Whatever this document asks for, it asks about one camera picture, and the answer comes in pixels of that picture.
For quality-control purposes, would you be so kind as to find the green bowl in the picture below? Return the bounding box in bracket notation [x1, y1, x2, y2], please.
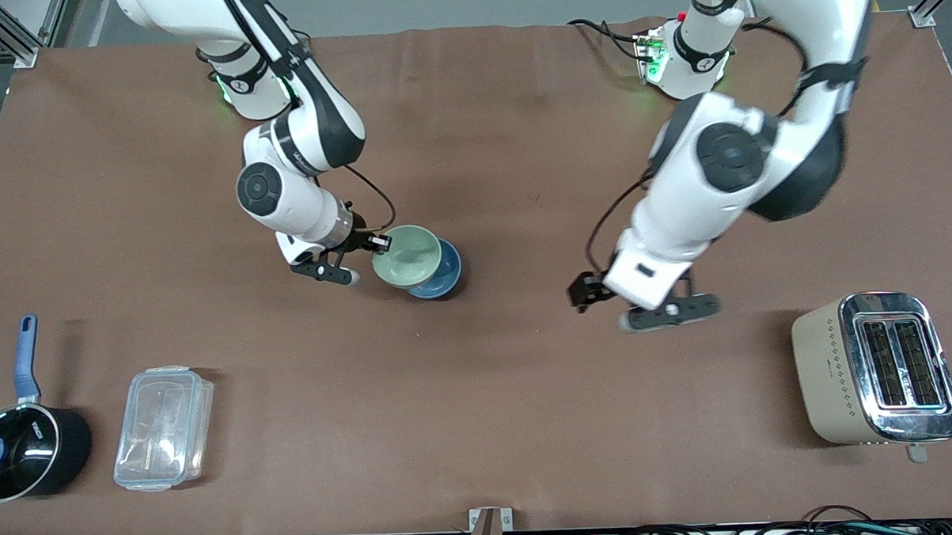
[370, 223, 445, 293]

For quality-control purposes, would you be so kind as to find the blue bowl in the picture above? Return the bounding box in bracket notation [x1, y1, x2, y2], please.
[404, 237, 465, 302]

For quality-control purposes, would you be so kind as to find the brown table mat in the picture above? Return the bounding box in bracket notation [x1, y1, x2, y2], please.
[0, 6, 952, 535]

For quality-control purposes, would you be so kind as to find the clear plastic food container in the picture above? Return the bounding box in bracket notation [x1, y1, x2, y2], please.
[110, 365, 218, 494]

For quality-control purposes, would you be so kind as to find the beige chrome toaster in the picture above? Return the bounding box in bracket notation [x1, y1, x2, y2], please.
[790, 288, 952, 469]

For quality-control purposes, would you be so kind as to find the glass lid with blue knob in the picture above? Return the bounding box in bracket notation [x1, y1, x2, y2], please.
[0, 404, 62, 501]

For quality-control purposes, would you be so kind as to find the black arm base cable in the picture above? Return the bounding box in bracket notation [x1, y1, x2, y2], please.
[567, 16, 646, 64]

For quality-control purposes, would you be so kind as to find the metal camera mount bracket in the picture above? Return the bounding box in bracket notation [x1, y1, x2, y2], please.
[467, 506, 515, 535]

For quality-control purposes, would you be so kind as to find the black looped cable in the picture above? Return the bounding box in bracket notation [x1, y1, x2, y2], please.
[801, 504, 875, 528]

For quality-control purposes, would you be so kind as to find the black pot with blue handle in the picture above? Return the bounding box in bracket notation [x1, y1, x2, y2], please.
[0, 312, 95, 504]

